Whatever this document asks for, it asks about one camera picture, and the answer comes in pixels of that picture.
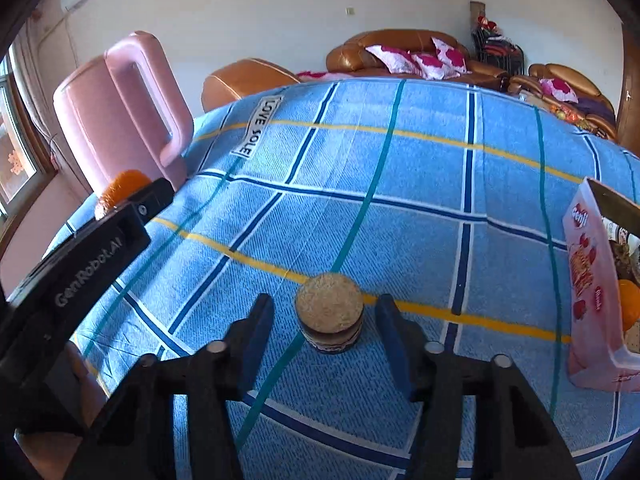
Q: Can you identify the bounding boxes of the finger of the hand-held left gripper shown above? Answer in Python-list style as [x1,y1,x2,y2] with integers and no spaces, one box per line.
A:
[130,176,175,228]

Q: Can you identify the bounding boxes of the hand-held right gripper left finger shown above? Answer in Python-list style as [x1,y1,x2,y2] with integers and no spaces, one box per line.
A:
[65,294,275,480]

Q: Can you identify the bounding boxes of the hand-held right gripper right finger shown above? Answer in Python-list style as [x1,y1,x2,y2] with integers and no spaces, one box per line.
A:
[375,294,581,480]

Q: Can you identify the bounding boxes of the small orange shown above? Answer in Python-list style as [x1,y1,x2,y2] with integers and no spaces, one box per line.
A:
[95,170,153,218]

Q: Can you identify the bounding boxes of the brown cylinder with beige top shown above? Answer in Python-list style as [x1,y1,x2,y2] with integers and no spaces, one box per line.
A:
[295,272,364,356]

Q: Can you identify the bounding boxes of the pink tin box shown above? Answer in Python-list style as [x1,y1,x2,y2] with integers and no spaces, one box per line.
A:
[562,176,640,393]

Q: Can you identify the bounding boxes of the large orange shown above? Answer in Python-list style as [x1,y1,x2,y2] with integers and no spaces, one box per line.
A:
[617,280,640,334]

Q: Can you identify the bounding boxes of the person's left hand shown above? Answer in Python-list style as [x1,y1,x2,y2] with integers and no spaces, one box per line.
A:
[65,342,108,406]

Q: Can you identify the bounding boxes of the pink plastic pitcher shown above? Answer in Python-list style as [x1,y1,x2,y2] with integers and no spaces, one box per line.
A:
[53,31,193,196]

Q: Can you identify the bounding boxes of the window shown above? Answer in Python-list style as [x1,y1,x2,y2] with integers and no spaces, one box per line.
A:
[0,47,56,221]

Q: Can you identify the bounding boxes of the blue plaid tablecloth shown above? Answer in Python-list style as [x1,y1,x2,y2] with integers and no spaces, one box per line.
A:
[42,77,640,480]

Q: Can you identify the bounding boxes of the beige curtain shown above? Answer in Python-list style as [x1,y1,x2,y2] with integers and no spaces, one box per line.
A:
[15,10,68,161]

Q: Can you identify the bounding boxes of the pink floral blanket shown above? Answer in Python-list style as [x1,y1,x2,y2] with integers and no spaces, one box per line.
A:
[297,70,351,84]

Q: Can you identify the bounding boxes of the printed paper leaflet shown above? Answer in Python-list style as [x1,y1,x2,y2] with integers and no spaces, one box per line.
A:
[602,215,640,248]

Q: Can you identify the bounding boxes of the white pillow with magenta flowers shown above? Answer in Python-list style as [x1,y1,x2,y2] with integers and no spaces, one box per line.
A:
[432,37,469,77]
[366,45,426,76]
[412,52,458,81]
[539,77,578,103]

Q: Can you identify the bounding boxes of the brown leather sofa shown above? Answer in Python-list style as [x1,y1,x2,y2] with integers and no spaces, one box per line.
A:
[326,30,511,92]

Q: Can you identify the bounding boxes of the purple blanket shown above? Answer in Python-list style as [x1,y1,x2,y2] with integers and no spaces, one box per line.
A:
[575,99,616,123]

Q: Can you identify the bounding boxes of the stacked black chairs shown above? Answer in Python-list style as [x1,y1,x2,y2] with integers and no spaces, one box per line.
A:
[472,30,525,76]

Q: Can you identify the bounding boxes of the brown leather armchair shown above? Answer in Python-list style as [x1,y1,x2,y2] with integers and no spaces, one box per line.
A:
[510,63,618,141]

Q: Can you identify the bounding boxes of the brown wooden door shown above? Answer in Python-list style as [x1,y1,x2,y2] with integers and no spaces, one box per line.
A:
[616,15,640,155]

